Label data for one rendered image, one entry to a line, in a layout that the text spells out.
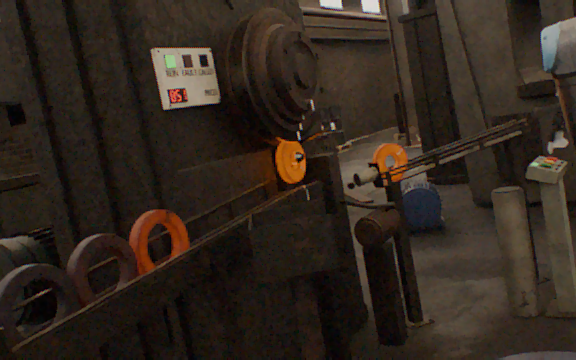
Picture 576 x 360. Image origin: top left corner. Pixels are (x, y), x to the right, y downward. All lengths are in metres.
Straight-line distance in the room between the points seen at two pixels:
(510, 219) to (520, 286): 0.28
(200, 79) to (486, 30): 3.01
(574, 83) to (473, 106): 3.00
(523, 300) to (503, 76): 2.31
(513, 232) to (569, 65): 1.00
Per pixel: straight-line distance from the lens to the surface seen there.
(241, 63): 1.95
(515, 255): 2.55
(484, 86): 4.66
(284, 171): 2.08
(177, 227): 1.63
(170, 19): 1.96
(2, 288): 1.34
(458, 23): 4.74
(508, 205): 2.50
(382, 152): 2.49
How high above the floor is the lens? 0.97
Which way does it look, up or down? 7 degrees down
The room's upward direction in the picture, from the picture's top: 11 degrees counter-clockwise
